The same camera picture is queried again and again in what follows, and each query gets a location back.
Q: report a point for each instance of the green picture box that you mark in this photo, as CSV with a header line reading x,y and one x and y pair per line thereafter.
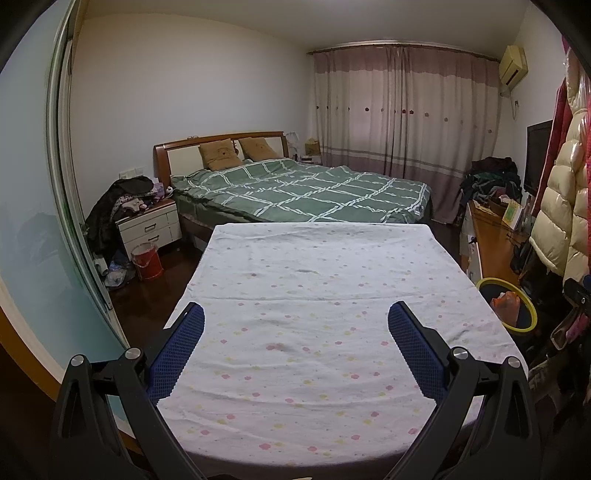
x,y
512,215

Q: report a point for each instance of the floor clutter of bags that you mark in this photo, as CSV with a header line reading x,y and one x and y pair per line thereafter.
x,y
114,274

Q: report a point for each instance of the dark clothes pile on nightstand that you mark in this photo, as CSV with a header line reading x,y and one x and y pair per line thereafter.
x,y
108,207

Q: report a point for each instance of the clothes pile on desk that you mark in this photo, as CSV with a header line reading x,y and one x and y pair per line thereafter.
x,y
491,177

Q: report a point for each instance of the cream puffer jacket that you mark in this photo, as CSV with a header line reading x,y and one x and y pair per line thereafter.
x,y
558,217

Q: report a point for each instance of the beige and mauve curtain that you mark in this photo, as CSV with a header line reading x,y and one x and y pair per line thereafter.
x,y
401,124

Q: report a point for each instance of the wall air conditioner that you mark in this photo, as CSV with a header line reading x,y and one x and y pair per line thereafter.
x,y
513,67

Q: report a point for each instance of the red coat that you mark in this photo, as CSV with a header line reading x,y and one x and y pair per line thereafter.
x,y
559,120

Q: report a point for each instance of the white nightstand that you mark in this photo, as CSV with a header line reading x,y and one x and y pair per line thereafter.
x,y
148,226

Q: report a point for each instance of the brown bear face pillow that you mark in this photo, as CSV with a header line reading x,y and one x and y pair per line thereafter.
x,y
220,156

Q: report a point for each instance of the white wall socket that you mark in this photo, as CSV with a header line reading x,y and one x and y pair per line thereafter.
x,y
127,174

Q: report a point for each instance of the wooden desk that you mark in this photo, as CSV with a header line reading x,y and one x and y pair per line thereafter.
x,y
491,240

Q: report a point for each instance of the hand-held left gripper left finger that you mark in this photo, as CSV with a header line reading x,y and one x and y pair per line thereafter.
x,y
178,355

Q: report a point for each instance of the bed with green quilt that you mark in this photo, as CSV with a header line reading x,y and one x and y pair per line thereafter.
x,y
300,191

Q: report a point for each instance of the red bucket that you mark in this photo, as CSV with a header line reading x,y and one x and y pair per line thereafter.
x,y
147,263

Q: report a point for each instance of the black television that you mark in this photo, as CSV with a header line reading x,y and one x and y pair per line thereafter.
x,y
538,157

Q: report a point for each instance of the plain brown pillow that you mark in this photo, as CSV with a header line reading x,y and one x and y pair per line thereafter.
x,y
258,148

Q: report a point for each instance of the frosted glass sliding door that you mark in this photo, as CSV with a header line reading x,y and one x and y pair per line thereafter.
x,y
32,207

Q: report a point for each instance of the orange plastic bag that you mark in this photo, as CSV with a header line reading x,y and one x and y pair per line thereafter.
x,y
505,304

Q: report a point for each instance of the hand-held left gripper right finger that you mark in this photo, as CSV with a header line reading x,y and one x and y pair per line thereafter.
x,y
418,355

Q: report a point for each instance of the wooden bed headboard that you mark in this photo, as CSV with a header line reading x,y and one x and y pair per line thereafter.
x,y
182,157

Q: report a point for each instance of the yellow rimmed blue bin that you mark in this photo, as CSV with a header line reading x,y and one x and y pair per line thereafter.
x,y
524,318

